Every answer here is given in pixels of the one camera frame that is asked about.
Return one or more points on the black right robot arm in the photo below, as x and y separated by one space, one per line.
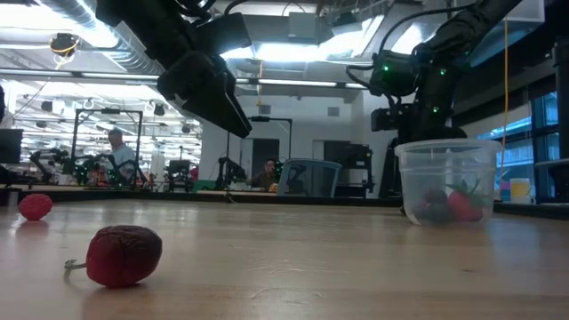
462 31

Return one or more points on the red strawberry with leaves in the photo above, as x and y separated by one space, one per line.
464 205

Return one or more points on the person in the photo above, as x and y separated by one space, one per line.
121 155
266 174

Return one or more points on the red raspberry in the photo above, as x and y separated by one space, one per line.
35 206

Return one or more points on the black equipment cart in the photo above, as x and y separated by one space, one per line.
351 169

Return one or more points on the black ceiling-mounted device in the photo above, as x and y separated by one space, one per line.
64 44

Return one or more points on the yellow and white container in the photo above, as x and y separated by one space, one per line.
520 191

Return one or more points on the dark red cherry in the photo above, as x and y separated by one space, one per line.
433 214
433 195

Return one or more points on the white mesh office chair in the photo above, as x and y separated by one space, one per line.
309 178

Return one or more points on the wrinkled red cherry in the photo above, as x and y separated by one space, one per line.
122 255

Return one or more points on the black background rig frame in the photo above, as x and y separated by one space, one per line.
106 111

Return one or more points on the white bowl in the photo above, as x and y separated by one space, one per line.
444 155

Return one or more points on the black rig post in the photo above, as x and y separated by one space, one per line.
562 111

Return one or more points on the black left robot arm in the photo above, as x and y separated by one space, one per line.
146 26

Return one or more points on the green box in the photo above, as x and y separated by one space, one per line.
204 185

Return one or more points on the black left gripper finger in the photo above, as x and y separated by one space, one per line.
213 109
240 115

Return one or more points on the background black robot arm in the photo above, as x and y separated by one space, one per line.
44 164
231 171

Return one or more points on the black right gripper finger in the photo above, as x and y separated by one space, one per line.
389 173

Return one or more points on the dark background monitor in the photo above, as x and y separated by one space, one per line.
11 146

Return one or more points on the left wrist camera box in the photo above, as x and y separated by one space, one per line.
222 33

